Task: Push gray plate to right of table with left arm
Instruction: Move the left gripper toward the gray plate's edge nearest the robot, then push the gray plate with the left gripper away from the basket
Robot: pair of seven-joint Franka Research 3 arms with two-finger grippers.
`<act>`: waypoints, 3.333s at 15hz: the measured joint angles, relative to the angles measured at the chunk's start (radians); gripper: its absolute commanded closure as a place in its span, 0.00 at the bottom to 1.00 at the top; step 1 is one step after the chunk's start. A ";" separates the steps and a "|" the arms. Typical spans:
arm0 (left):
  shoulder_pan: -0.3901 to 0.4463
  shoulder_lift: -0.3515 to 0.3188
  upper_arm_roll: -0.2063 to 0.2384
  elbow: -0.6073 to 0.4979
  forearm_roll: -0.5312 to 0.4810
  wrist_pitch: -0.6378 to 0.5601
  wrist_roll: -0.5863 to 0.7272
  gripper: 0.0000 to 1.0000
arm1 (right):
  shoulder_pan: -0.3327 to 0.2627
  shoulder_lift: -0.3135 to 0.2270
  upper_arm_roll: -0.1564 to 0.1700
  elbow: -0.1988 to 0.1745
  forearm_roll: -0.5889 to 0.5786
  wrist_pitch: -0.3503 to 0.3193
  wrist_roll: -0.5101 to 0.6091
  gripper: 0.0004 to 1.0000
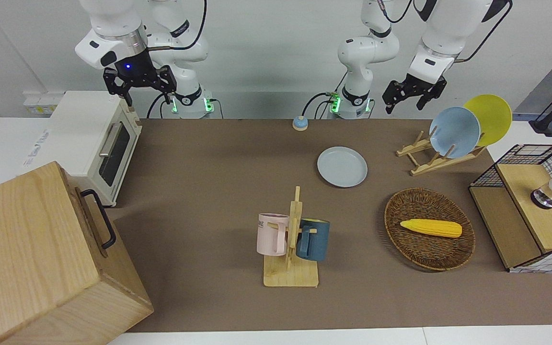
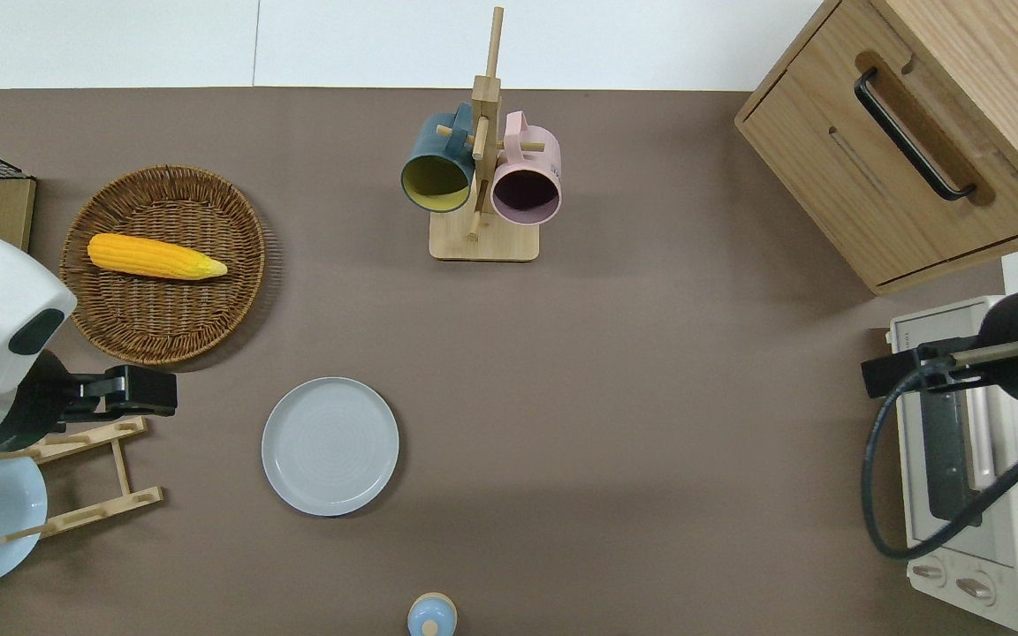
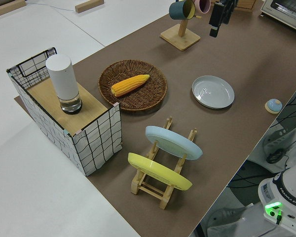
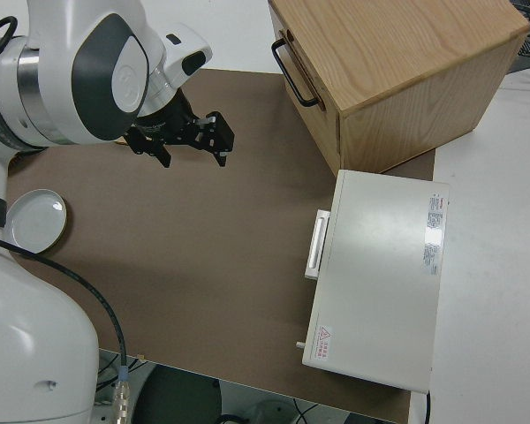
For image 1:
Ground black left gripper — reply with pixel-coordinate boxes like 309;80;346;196
383;74;448;115

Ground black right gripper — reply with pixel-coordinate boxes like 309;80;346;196
103;49;178;107

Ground gray round plate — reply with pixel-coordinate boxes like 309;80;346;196
317;146;368;188

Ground light blue plate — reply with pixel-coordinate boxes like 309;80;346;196
429;106;482;159

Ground wooden plate rack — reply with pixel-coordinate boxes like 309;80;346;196
396;130;487;176

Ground yellow plate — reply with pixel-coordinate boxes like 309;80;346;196
463;94;513;147

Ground white toaster oven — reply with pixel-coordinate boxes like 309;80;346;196
46;91;142;207

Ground brown table mat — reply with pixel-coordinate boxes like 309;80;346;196
108;118;552;334

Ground yellow corn cob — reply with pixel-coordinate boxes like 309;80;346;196
400;219;463;238

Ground brown wicker basket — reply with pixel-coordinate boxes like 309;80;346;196
384;188;476;272

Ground dark blue mug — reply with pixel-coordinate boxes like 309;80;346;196
296;218;330;262

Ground pink mug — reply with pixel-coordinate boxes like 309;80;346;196
257;213;290;256

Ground large wooden box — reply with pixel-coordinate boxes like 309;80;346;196
0;161;154;345

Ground wooden mug holder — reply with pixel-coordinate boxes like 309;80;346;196
263;186;320;288

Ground black right arm base cable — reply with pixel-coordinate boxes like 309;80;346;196
147;93;170;119

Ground black left arm base cables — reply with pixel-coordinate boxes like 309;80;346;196
301;92;340;119

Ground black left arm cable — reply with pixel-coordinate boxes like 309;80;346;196
454;0;514;64

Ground black box handle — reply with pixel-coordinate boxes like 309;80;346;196
80;189;116;250

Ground wire shelf with wooden boards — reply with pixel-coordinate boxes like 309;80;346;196
469;144;552;274

